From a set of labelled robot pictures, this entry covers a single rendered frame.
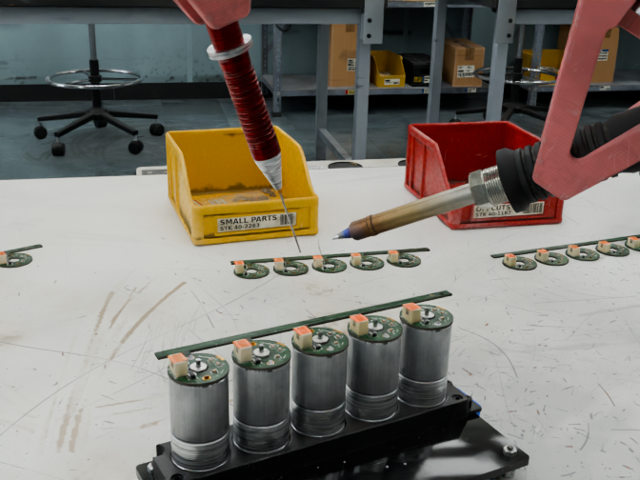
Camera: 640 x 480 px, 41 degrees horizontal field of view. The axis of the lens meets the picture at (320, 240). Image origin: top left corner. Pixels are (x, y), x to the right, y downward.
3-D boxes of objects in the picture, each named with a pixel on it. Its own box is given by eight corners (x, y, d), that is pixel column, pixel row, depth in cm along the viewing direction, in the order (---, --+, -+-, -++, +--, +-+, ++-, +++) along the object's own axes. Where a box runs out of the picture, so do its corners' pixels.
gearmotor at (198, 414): (239, 479, 36) (238, 372, 34) (184, 495, 35) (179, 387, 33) (217, 449, 38) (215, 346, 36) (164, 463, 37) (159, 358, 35)
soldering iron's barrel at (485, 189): (354, 255, 34) (510, 207, 31) (339, 220, 34) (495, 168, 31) (363, 243, 35) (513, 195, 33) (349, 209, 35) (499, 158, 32)
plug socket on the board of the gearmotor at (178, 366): (193, 374, 34) (193, 359, 34) (173, 379, 34) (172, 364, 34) (187, 365, 35) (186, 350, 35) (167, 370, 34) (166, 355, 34)
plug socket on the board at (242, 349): (257, 359, 35) (257, 345, 35) (238, 364, 35) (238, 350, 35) (250, 350, 36) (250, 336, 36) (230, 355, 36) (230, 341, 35)
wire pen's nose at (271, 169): (259, 190, 33) (247, 156, 32) (283, 177, 33) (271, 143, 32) (273, 198, 32) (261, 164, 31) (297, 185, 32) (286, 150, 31)
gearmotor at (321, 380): (353, 445, 38) (358, 344, 37) (306, 459, 37) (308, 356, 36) (328, 418, 40) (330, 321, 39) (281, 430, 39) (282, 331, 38)
